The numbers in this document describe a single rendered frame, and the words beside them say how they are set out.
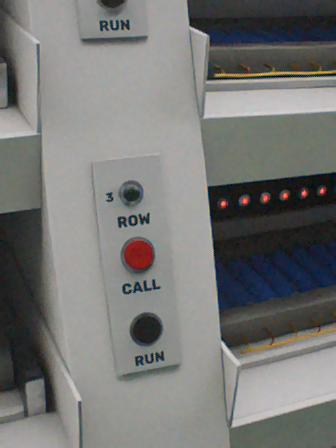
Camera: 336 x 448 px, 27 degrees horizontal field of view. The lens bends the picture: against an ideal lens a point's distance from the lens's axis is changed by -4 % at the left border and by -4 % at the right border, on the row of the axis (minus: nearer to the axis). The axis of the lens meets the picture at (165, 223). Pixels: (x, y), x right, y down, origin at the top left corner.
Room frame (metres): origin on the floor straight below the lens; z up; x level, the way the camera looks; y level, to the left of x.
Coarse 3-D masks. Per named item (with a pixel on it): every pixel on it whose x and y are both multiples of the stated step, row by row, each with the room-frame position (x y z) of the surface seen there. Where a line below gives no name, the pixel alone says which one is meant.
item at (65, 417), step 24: (24, 288) 0.47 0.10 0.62; (0, 312) 0.52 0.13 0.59; (24, 312) 0.48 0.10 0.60; (0, 336) 0.49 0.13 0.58; (24, 336) 0.45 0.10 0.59; (48, 336) 0.42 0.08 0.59; (24, 360) 0.43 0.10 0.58; (48, 360) 0.42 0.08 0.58; (24, 384) 0.41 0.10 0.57; (48, 384) 0.43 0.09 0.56; (72, 384) 0.37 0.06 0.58; (0, 408) 0.42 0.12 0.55; (24, 408) 0.42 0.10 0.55; (48, 408) 0.42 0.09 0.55; (72, 408) 0.38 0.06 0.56; (0, 432) 0.40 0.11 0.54; (24, 432) 0.40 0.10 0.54; (48, 432) 0.40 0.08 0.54; (72, 432) 0.38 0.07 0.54
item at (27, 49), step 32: (0, 32) 0.45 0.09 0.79; (0, 64) 0.41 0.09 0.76; (32, 64) 0.37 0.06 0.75; (0, 96) 0.42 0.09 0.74; (32, 96) 0.38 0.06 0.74; (0, 128) 0.39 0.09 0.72; (32, 128) 0.39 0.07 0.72; (0, 160) 0.38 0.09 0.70; (32, 160) 0.38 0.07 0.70; (0, 192) 0.38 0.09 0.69; (32, 192) 0.39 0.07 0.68
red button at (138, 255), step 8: (136, 240) 0.39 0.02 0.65; (128, 248) 0.39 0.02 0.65; (136, 248) 0.39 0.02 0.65; (144, 248) 0.39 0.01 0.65; (128, 256) 0.39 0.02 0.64; (136, 256) 0.39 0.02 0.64; (144, 256) 0.39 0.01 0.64; (152, 256) 0.40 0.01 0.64; (128, 264) 0.39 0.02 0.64; (136, 264) 0.39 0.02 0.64; (144, 264) 0.39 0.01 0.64
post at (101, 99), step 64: (0, 0) 0.46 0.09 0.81; (64, 0) 0.39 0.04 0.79; (64, 64) 0.39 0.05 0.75; (128, 64) 0.40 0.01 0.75; (192, 64) 0.41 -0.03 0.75; (64, 128) 0.39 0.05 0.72; (128, 128) 0.40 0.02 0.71; (192, 128) 0.41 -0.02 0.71; (64, 192) 0.38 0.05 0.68; (192, 192) 0.41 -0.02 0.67; (64, 256) 0.38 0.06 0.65; (192, 256) 0.41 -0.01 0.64; (64, 320) 0.38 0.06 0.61; (192, 320) 0.41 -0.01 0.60; (128, 384) 0.39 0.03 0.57; (192, 384) 0.41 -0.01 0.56
